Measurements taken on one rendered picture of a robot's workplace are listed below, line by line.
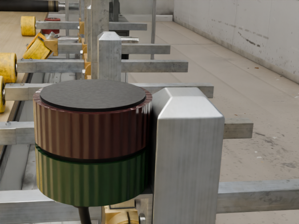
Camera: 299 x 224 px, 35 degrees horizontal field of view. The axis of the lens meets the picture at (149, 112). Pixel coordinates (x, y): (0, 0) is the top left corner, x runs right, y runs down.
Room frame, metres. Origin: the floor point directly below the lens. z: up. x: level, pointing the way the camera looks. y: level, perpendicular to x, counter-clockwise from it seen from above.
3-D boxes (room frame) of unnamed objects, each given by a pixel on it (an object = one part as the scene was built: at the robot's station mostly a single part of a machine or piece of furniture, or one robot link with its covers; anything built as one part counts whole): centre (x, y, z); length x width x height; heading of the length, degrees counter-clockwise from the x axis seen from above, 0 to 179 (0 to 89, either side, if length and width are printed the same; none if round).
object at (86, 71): (1.25, 0.16, 0.95); 0.13 x 0.06 x 0.05; 10
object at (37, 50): (1.48, 0.36, 0.93); 0.09 x 0.08 x 0.09; 100
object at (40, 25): (2.00, 0.27, 0.95); 0.50 x 0.04 x 0.04; 100
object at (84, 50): (1.49, 0.20, 0.95); 0.13 x 0.06 x 0.05; 10
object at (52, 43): (1.48, 0.35, 0.95); 0.10 x 0.04 x 0.10; 100
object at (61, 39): (2.26, 0.28, 0.84); 0.43 x 0.03 x 0.04; 100
